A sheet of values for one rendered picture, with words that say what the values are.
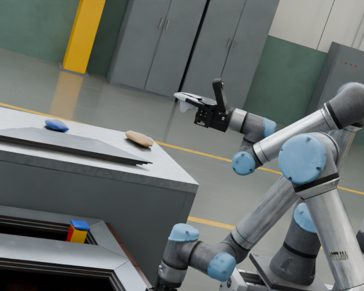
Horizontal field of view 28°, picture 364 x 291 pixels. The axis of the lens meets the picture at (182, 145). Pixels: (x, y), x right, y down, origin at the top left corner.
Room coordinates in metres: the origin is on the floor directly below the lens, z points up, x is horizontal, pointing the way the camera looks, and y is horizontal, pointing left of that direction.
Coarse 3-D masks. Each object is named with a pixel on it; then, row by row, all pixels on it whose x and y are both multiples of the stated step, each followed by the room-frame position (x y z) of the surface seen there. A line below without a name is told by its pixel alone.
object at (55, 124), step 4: (48, 120) 3.02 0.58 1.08; (52, 120) 3.04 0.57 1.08; (56, 120) 3.06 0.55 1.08; (48, 124) 2.99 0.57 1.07; (52, 124) 2.98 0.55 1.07; (56, 124) 3.00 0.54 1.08; (60, 124) 3.01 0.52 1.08; (64, 124) 3.05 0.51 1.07; (52, 128) 2.98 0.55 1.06; (56, 128) 2.98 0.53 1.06; (60, 128) 2.98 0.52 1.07; (64, 128) 3.00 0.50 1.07; (68, 128) 3.02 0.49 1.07
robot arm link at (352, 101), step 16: (336, 96) 2.26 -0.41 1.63; (352, 96) 2.24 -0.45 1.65; (320, 112) 2.25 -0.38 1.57; (336, 112) 2.22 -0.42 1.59; (352, 112) 2.22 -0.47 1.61; (288, 128) 2.26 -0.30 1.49; (304, 128) 2.24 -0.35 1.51; (320, 128) 2.23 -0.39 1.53; (336, 128) 2.23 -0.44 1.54; (256, 144) 2.28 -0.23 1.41; (272, 144) 2.25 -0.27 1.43; (240, 160) 2.24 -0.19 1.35; (256, 160) 2.25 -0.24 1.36; (272, 160) 2.27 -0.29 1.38
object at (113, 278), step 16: (0, 224) 2.40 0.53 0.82; (16, 224) 2.43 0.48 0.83; (32, 224) 2.46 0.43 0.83; (48, 224) 2.50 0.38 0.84; (64, 224) 2.52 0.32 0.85; (32, 272) 2.13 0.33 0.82; (48, 272) 2.15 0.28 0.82; (64, 272) 2.18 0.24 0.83; (80, 272) 2.21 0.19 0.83; (96, 272) 2.23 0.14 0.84; (112, 272) 2.27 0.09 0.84
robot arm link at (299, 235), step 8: (296, 208) 2.25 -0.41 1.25; (304, 208) 2.24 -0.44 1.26; (296, 216) 2.23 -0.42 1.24; (304, 216) 2.20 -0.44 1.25; (296, 224) 2.21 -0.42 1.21; (304, 224) 2.20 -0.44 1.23; (312, 224) 2.19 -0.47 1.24; (288, 232) 2.24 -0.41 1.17; (296, 232) 2.21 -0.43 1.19; (304, 232) 2.19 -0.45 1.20; (312, 232) 2.19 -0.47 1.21; (288, 240) 2.22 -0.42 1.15; (296, 240) 2.20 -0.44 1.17; (304, 240) 2.19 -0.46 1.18; (312, 240) 2.19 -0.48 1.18; (296, 248) 2.20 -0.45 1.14; (304, 248) 2.19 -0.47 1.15; (312, 248) 2.20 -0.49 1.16
